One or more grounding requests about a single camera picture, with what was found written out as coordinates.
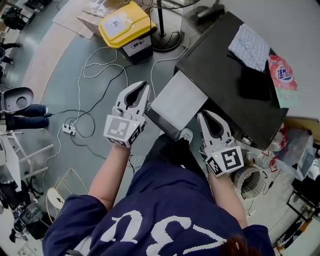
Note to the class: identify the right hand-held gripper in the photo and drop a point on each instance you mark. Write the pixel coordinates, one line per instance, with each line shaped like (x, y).
(230, 160)

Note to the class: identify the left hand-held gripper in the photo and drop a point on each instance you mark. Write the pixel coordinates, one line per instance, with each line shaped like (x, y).
(117, 128)

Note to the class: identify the person's left forearm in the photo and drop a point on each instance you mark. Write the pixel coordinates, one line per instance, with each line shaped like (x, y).
(110, 175)

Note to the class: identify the person's right forearm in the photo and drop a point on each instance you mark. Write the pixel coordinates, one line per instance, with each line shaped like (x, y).
(227, 200)

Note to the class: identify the pink detergent bag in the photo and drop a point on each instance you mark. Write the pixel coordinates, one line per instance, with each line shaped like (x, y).
(285, 82)

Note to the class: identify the person's white right shoe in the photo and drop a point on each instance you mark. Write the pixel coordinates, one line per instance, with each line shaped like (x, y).
(186, 133)

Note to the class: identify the person's black trousers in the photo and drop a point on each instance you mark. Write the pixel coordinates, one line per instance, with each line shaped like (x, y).
(172, 152)

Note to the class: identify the pile of clear plastic bottles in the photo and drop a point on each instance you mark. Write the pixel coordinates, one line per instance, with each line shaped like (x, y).
(260, 157)

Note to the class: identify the black cloth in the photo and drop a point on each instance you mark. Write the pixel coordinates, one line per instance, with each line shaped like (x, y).
(255, 85)

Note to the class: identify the round grey fan heater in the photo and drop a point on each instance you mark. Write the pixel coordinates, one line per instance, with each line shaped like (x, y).
(250, 185)

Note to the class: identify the black standing fan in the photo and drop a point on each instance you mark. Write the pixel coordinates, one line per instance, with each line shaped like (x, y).
(166, 41)

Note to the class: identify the black washing machine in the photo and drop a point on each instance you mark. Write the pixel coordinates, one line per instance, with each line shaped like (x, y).
(215, 65)

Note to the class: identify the white power strip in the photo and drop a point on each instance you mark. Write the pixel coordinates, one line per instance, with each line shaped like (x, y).
(68, 129)

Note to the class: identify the yellow-lidded black trash bin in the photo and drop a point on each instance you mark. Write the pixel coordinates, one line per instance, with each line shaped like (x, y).
(122, 25)

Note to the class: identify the clear plastic bag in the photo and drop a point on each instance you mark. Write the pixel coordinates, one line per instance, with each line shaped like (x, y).
(295, 147)

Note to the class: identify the brown cardboard box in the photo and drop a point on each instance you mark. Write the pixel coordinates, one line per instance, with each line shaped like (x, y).
(90, 23)

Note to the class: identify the white patterned cloth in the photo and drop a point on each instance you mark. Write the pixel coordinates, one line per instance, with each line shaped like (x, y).
(250, 47)

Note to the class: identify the person's navy printed shirt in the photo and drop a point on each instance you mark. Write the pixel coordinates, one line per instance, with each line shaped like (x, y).
(162, 207)

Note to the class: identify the flattened cardboard sheet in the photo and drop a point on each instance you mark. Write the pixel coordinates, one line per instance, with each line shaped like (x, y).
(67, 21)

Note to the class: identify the grey plastic shell with hole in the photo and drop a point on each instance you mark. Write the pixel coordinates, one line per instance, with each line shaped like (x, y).
(10, 100)

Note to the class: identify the black office chair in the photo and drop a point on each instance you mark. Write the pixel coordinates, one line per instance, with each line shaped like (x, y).
(12, 195)

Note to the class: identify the black metal frame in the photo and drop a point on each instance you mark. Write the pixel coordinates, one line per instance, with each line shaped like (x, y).
(302, 200)

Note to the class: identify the white table frame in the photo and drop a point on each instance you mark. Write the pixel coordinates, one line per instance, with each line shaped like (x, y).
(12, 155)

